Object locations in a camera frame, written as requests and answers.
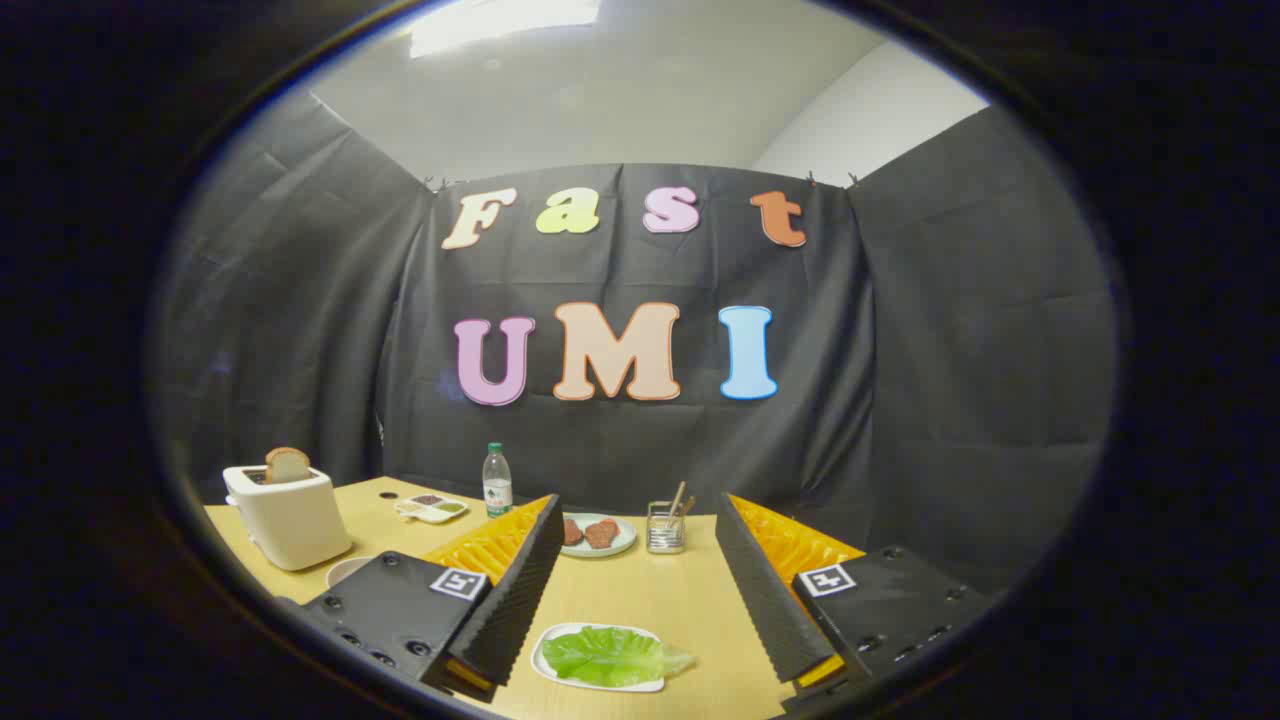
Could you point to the round plate with meat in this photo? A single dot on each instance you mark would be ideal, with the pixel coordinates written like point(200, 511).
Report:
point(622, 540)

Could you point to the white toaster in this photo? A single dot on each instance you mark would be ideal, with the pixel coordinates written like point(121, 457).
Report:
point(290, 520)

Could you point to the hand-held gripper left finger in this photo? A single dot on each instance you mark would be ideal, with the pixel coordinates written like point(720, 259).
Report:
point(520, 590)

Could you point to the brown meat patty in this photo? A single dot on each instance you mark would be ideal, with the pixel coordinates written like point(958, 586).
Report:
point(572, 532)
point(602, 534)

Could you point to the clear glass utensil holder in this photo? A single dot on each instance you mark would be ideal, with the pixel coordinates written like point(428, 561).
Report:
point(665, 532)

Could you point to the white divided sauce dish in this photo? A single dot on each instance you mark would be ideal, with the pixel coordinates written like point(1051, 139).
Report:
point(432, 508)

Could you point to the toast bread slice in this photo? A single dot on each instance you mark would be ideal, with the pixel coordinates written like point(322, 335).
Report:
point(287, 465)

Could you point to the wooden chopsticks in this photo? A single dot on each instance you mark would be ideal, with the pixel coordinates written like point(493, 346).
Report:
point(678, 500)

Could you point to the green lettuce leaf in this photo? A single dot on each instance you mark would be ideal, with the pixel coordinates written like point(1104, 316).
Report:
point(610, 655)

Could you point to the white round plate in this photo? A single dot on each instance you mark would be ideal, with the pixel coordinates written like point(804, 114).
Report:
point(345, 570)

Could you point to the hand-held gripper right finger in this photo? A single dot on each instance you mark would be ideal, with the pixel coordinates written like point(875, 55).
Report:
point(765, 590)

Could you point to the clear plastic water bottle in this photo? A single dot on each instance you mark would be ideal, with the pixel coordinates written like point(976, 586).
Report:
point(497, 485)

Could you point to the black backdrop cloth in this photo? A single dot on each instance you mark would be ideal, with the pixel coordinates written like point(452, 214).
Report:
point(640, 330)

